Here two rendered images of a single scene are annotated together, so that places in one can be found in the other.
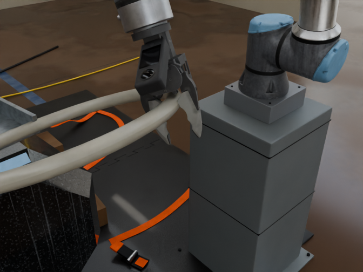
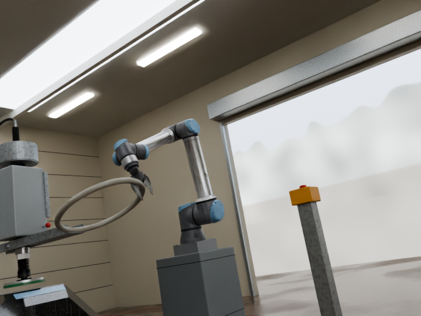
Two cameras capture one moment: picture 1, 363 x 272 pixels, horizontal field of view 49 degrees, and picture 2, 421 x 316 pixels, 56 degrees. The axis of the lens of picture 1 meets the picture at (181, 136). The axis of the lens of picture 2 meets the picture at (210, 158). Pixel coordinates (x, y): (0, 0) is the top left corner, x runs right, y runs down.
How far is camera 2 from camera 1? 1.65 m
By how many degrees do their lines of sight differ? 46
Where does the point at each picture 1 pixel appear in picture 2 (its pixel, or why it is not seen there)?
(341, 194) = not seen: outside the picture
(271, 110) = (197, 244)
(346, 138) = not seen: outside the picture
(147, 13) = (131, 158)
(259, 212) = (205, 303)
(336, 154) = not seen: outside the picture
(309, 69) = (207, 214)
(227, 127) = (176, 259)
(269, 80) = (193, 232)
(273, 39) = (189, 210)
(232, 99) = (178, 250)
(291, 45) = (197, 208)
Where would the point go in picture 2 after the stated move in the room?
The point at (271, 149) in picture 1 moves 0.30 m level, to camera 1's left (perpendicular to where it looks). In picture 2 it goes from (200, 256) to (153, 264)
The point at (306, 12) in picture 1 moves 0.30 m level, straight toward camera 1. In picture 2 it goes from (198, 190) to (190, 184)
